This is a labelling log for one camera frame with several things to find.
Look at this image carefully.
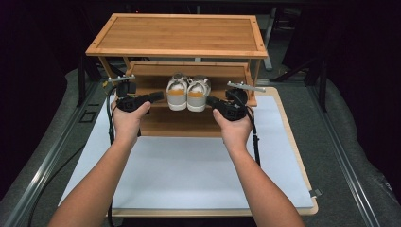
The long black cable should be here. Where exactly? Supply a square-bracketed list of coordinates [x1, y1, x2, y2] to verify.
[27, 143, 87, 227]

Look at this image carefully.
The left hand-held gripper cable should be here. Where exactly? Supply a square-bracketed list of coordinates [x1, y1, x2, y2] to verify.
[105, 86, 118, 227]

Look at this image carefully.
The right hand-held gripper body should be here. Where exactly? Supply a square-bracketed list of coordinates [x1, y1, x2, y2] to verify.
[218, 80, 267, 122]

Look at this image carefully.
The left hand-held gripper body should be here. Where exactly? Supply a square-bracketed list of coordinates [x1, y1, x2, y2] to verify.
[107, 74, 149, 114]

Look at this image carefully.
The wooden three-tier shoe rack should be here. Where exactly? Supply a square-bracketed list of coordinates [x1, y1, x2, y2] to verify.
[84, 12, 269, 139]

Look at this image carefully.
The white foam mat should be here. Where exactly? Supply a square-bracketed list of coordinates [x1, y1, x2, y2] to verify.
[58, 94, 315, 211]

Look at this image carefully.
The person's right hand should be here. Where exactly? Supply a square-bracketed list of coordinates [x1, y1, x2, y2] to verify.
[212, 106, 255, 153]

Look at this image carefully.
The person's left hand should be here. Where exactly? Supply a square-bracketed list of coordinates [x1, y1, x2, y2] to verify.
[110, 100, 152, 145]

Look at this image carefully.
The grey metal rail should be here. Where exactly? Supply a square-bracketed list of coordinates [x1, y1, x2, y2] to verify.
[2, 79, 107, 227]
[305, 84, 382, 227]

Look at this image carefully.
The grey metal stand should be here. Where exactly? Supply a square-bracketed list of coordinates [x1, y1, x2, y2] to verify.
[262, 6, 279, 72]

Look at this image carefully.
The black stand leg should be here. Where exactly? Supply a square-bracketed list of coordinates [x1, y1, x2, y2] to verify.
[317, 56, 329, 112]
[77, 53, 88, 109]

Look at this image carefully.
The beige and white sneaker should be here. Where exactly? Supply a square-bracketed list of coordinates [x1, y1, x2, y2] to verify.
[166, 73, 190, 112]
[186, 75, 212, 114]

